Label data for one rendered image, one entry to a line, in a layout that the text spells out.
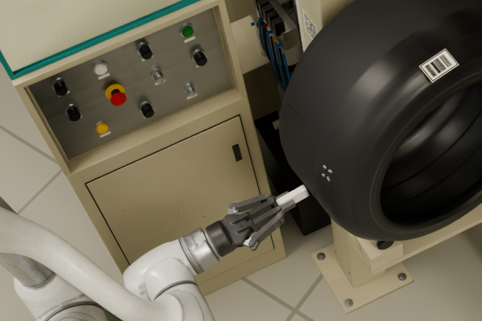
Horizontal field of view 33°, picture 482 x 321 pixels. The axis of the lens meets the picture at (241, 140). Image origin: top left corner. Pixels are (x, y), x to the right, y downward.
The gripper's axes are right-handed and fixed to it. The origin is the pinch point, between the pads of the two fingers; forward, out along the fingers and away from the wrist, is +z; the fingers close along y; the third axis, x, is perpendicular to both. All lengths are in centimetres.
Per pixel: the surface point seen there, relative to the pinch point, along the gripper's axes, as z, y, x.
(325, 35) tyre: 20.9, 10.9, -29.3
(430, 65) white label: 32.6, -9.9, -31.1
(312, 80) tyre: 14.1, 5.3, -25.5
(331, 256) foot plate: 7, 43, 112
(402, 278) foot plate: 24, 23, 113
